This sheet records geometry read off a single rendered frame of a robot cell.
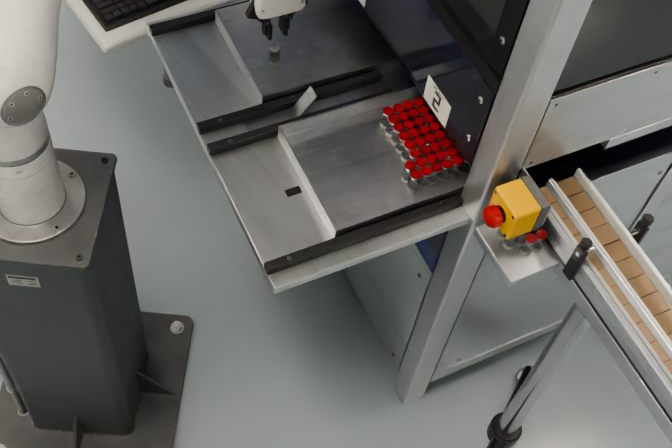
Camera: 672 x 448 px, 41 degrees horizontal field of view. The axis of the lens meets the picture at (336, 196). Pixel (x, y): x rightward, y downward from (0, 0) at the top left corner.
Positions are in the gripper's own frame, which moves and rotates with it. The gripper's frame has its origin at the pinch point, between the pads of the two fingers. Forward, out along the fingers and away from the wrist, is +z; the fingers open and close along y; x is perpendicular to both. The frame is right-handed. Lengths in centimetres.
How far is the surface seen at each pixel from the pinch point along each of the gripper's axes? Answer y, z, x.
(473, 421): 35, 98, -62
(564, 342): 34, 33, -72
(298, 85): 0.9, 7.2, -10.3
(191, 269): -18, 99, 10
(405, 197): 9.8, 10.4, -40.8
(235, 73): -8.4, 10.8, 0.2
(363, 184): 3.7, 10.4, -35.1
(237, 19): -2.3, 10.5, 14.5
